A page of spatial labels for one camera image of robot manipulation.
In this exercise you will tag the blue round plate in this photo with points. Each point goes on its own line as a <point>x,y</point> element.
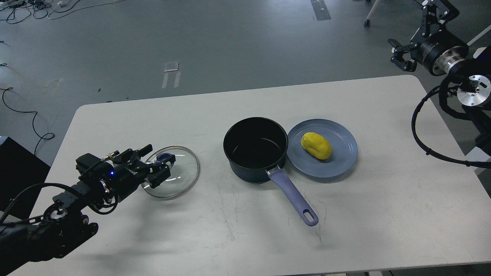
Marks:
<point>343,143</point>

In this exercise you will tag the yellow potato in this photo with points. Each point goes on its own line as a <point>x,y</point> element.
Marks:
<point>317,145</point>

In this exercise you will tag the black box at left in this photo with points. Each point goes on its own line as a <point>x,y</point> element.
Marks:
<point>19,169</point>

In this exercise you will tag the glass pot lid blue knob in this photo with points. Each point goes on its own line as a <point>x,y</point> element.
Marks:
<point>183,173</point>

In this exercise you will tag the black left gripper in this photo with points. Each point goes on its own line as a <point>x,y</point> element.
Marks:
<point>129,171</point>

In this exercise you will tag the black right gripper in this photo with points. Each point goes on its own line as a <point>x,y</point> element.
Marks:
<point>441,50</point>

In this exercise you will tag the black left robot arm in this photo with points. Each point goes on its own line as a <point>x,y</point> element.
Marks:
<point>103,184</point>

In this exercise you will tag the dark blue saucepan purple handle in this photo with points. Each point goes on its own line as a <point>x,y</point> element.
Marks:
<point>256,149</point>

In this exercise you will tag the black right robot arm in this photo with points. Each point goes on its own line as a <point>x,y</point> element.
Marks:
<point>464,93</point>

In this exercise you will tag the white chair legs with casters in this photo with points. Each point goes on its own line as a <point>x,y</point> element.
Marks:
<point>371,13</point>

